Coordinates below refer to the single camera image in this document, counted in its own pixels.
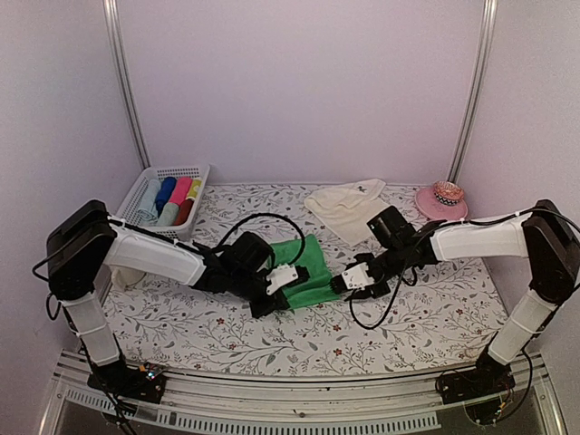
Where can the pink rolled towel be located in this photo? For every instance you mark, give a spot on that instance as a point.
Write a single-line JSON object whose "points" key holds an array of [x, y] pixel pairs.
{"points": [[181, 190]]}

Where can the patterned small bowl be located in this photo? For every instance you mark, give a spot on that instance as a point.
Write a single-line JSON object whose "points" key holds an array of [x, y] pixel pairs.
{"points": [[448, 193]]}

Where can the right aluminium frame post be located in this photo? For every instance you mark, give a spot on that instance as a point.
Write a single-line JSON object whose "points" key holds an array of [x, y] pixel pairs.
{"points": [[485, 41]]}

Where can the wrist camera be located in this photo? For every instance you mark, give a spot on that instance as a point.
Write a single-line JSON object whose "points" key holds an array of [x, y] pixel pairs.
{"points": [[286, 275], [353, 278]]}

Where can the floral tablecloth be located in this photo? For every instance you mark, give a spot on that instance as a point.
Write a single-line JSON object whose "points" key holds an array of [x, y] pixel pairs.
{"points": [[447, 318]]}

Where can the cream white towel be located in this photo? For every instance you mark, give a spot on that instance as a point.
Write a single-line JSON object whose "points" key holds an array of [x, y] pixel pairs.
{"points": [[345, 209]]}

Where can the front aluminium rail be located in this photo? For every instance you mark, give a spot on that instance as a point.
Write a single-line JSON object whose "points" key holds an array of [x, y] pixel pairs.
{"points": [[218, 403]]}

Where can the dark blue rolled towel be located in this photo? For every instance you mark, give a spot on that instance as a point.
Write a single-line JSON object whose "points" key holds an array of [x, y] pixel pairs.
{"points": [[165, 191]]}

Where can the cream ceramic mug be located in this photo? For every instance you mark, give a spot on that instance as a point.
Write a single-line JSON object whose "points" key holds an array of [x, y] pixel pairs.
{"points": [[123, 277]]}

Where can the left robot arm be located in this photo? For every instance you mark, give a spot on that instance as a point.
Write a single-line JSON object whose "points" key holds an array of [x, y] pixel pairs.
{"points": [[90, 239]]}

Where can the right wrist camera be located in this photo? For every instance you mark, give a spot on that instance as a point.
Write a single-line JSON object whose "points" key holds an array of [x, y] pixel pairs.
{"points": [[353, 278]]}

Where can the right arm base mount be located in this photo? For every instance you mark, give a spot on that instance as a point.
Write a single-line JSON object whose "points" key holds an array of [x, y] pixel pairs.
{"points": [[484, 391]]}

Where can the aluminium frame post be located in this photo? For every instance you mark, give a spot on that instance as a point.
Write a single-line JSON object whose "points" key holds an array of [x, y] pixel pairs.
{"points": [[113, 26], [485, 41]]}

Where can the left aluminium frame post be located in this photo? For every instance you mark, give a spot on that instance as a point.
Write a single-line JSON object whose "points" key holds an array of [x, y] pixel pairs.
{"points": [[113, 26]]}

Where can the white plastic basket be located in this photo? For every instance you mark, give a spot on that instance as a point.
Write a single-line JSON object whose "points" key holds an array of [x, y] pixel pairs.
{"points": [[130, 205]]}

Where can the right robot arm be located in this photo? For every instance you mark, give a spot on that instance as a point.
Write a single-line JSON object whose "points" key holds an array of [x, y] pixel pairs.
{"points": [[532, 255]]}

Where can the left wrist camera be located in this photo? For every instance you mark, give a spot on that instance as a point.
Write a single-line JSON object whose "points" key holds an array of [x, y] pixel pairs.
{"points": [[286, 275]]}

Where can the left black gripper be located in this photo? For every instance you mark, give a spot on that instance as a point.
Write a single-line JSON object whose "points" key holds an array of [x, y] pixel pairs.
{"points": [[278, 302]]}

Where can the sage green rolled towel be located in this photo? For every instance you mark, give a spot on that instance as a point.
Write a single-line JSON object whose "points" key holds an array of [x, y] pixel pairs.
{"points": [[168, 215]]}

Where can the pink plate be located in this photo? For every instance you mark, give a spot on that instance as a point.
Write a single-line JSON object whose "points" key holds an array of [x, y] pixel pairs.
{"points": [[430, 207]]}

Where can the maroon rolled towel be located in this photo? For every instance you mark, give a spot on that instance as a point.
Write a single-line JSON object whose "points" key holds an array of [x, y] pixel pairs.
{"points": [[184, 211]]}

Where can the yellow-green dotted rolled towel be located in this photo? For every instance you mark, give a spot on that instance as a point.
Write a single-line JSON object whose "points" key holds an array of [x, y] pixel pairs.
{"points": [[194, 189]]}

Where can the light blue rolled towel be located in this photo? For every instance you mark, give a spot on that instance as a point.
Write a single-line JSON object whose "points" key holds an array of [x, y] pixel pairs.
{"points": [[147, 210]]}

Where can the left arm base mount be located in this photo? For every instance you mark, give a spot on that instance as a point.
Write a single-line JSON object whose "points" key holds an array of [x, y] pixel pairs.
{"points": [[119, 379]]}

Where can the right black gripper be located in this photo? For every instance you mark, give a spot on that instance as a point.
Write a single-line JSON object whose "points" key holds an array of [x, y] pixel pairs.
{"points": [[369, 292]]}

